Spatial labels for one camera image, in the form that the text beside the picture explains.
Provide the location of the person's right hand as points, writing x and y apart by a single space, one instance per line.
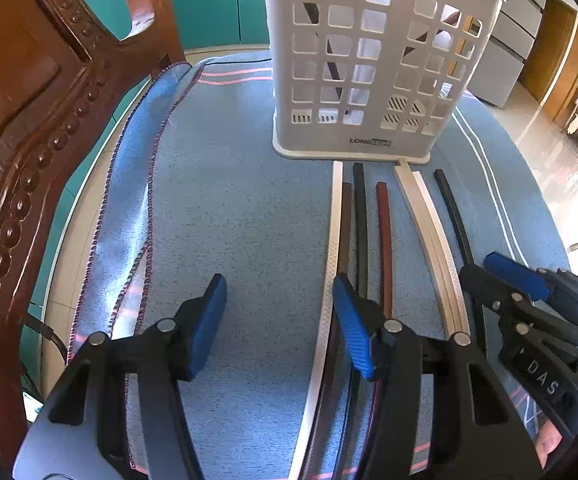
549 445

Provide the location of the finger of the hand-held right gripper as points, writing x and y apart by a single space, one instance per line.
516 274
481 282

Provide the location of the blue striped towel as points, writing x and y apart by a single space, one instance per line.
244 210

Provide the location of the silver chopstick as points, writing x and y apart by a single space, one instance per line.
331 240

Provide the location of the dark brown chopstick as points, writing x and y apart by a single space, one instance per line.
346 230

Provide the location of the beige chopstick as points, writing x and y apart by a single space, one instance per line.
413 210
469 24
429 210

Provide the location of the teal cabinet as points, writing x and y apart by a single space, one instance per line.
209 0

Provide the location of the thin black chopstick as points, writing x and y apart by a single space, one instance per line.
451 210

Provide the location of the wooden door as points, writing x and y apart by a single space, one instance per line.
554 60

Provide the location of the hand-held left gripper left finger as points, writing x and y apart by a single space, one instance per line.
209 320

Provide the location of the red-brown chopstick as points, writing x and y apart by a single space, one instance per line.
384 240
449 17

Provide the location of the grey drawer cabinet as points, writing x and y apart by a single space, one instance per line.
514 50

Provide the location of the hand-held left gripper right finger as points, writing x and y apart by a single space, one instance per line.
351 320

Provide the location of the white plastic laundry basket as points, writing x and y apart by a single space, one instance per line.
319 142

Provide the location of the carved wooden chair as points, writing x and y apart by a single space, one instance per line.
19 110

